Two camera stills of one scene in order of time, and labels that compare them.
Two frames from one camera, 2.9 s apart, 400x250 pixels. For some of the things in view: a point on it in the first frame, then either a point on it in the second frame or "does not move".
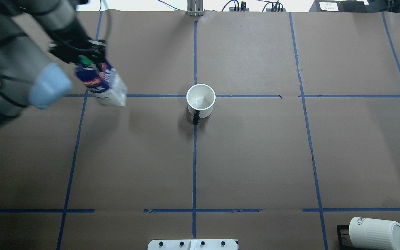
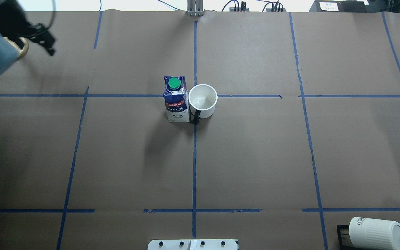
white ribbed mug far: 369,234 does not move
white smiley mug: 200,99 does not move
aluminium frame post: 195,8 does not move
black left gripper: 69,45 → 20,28
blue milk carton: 101,79 → 176,96
